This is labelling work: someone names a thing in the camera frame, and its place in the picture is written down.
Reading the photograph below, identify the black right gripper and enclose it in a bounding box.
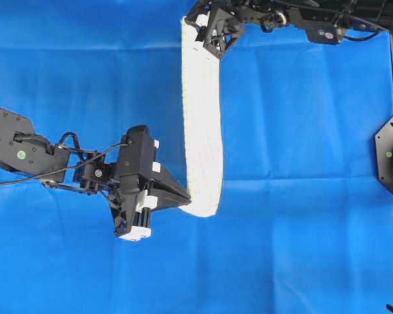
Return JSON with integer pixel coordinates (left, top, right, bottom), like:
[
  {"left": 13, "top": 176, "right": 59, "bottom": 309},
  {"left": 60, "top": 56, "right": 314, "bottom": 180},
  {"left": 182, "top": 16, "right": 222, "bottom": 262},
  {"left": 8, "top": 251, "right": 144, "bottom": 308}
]
[{"left": 185, "top": 3, "right": 244, "bottom": 59}]

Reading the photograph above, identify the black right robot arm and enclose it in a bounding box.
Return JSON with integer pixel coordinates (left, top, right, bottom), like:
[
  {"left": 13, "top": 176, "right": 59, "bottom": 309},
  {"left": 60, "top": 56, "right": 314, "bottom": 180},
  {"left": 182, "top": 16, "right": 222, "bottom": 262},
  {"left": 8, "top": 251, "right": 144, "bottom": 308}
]
[{"left": 184, "top": 0, "right": 393, "bottom": 59}]

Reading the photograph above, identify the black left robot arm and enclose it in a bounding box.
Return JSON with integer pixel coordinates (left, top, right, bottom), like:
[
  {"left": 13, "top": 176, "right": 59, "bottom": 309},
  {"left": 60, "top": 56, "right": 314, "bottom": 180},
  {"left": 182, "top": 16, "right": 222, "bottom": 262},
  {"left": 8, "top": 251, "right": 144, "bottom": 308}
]
[{"left": 0, "top": 108, "right": 191, "bottom": 241}]

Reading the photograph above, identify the blue table cloth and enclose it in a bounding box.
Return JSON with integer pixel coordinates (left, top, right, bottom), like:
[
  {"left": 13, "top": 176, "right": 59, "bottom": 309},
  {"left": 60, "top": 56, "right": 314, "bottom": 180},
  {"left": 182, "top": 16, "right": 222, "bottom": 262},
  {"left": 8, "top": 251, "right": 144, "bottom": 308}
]
[{"left": 0, "top": 1, "right": 393, "bottom": 313}]

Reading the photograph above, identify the yellow striped towel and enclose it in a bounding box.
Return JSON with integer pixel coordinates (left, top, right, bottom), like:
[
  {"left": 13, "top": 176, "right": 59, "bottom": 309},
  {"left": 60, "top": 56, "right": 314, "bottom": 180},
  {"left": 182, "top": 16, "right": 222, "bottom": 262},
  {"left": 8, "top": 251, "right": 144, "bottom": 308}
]
[{"left": 181, "top": 19, "right": 223, "bottom": 218}]

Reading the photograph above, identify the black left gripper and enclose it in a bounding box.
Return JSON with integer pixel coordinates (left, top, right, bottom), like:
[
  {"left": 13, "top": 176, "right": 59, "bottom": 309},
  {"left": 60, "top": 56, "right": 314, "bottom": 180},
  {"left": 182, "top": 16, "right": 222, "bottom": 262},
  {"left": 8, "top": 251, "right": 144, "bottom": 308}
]
[{"left": 109, "top": 126, "right": 192, "bottom": 241}]

